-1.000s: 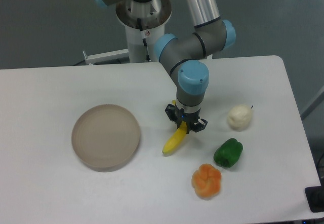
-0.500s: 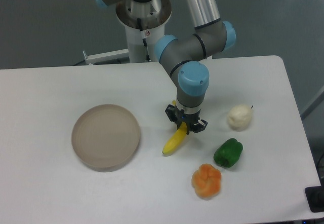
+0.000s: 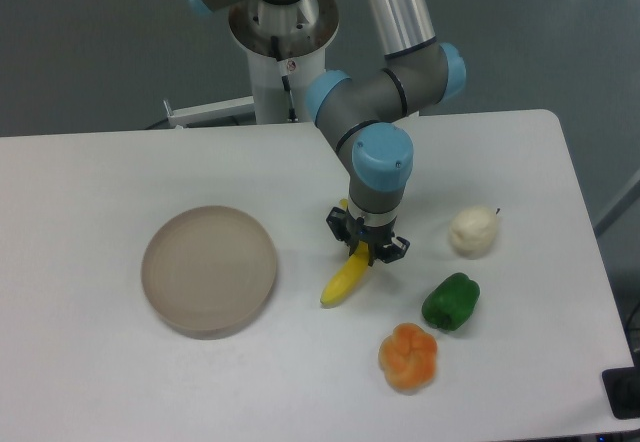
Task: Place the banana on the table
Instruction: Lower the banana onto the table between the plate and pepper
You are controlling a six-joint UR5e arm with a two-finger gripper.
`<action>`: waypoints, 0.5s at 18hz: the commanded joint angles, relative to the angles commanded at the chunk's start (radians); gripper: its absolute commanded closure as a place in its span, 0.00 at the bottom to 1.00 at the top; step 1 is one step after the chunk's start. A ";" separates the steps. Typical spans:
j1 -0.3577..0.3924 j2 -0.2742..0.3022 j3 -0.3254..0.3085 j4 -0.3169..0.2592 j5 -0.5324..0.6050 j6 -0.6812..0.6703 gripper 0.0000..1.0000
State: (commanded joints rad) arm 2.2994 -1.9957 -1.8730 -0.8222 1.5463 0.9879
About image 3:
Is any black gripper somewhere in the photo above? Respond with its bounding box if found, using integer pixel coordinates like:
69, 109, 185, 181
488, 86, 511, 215
326, 207, 410, 266

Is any yellow banana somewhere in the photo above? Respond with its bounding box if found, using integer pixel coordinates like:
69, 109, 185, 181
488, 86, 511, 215
319, 198, 374, 309

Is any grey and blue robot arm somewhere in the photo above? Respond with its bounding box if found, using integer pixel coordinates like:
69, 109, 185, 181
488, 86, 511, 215
189, 0, 466, 263

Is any white garlic bulb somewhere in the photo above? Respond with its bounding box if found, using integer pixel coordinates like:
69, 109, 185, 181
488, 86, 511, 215
448, 205, 500, 258

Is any green bell pepper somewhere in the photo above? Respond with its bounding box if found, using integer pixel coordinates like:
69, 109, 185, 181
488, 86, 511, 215
421, 272, 480, 332

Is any peeled orange mandarin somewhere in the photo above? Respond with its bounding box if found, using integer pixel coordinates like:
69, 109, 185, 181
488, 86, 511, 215
378, 323, 438, 392

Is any beige round plate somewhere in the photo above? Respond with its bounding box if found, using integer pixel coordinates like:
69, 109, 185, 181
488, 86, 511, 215
140, 206, 278, 339

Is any black device at table edge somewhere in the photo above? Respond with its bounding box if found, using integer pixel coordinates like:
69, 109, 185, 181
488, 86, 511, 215
602, 367, 639, 420

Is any white left bracket bar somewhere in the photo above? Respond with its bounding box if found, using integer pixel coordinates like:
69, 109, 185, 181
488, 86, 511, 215
163, 96, 256, 128

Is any black pedestal cable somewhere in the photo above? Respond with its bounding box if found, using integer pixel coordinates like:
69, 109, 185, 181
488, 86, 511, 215
269, 35, 301, 124

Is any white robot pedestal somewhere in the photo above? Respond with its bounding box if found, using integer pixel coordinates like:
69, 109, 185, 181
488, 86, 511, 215
229, 0, 339, 124

